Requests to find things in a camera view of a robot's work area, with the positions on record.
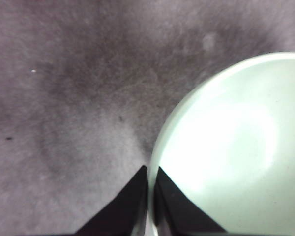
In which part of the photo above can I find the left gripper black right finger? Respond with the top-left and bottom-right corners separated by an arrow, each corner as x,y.
153,166 -> 227,234

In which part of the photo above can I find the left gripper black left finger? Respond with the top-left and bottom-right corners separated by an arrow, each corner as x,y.
74,165 -> 148,235

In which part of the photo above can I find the green bowl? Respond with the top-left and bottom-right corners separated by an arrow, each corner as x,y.
147,52 -> 295,236

